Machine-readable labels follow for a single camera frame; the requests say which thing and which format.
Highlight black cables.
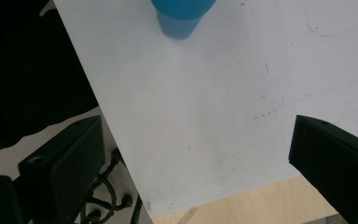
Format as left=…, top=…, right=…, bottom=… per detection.
left=79, top=147, right=145, bottom=224

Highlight dark cloth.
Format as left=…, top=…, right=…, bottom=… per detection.
left=0, top=0, right=100, bottom=159

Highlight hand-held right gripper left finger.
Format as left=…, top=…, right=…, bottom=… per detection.
left=18, top=115, right=106, bottom=224

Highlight blue cup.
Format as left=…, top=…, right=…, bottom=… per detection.
left=150, top=0, right=218, bottom=41

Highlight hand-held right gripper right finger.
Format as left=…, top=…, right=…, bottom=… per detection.
left=287, top=114, right=358, bottom=224

